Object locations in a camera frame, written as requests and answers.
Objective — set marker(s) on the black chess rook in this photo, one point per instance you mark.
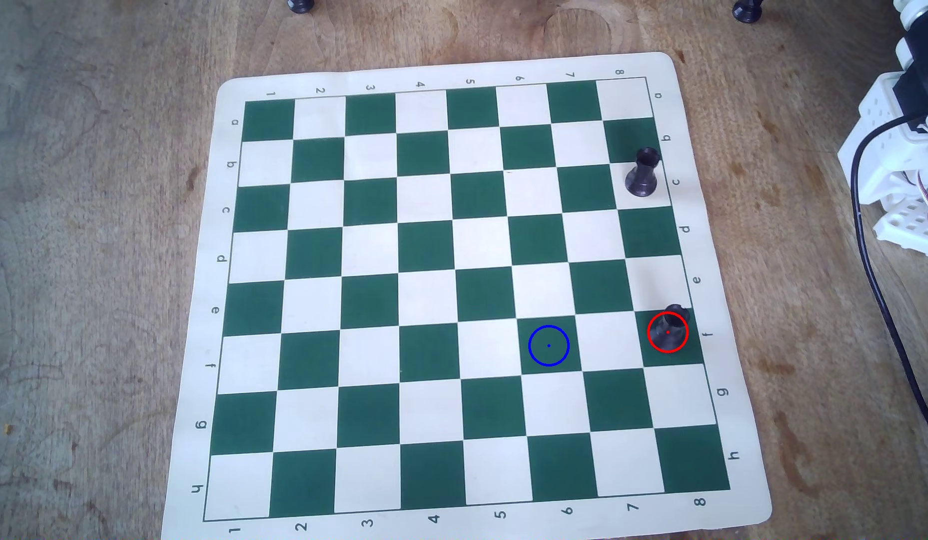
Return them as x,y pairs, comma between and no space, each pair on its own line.
643,178
669,334

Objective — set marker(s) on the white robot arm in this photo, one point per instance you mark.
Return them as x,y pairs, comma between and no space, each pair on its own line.
887,150

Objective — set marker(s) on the green and white chess mat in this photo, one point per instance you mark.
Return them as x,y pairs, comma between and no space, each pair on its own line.
426,300

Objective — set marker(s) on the black chess piece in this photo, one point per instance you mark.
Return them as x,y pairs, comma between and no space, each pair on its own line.
748,9
300,4

